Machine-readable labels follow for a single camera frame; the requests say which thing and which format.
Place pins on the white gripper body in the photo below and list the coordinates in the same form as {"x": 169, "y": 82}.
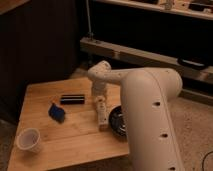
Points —
{"x": 99, "y": 88}

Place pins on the white plastic bottle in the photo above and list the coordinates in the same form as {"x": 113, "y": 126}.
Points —
{"x": 102, "y": 112}

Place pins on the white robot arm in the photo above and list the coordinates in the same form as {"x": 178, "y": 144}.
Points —
{"x": 144, "y": 94}

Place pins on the black cylindrical can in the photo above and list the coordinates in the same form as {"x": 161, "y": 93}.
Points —
{"x": 72, "y": 99}

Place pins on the black round bowl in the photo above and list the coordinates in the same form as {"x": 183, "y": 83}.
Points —
{"x": 116, "y": 121}

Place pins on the wooden beam with pole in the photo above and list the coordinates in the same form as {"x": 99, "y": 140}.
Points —
{"x": 152, "y": 36}

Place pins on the small wooden table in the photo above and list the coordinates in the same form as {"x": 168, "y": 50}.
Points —
{"x": 77, "y": 140}

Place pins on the blue crumpled cloth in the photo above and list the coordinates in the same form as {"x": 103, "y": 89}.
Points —
{"x": 56, "y": 113}

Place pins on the white plastic cup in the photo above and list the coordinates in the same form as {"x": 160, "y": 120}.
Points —
{"x": 29, "y": 139}

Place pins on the wooden shelf with items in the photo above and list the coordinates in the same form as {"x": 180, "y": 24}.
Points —
{"x": 178, "y": 7}

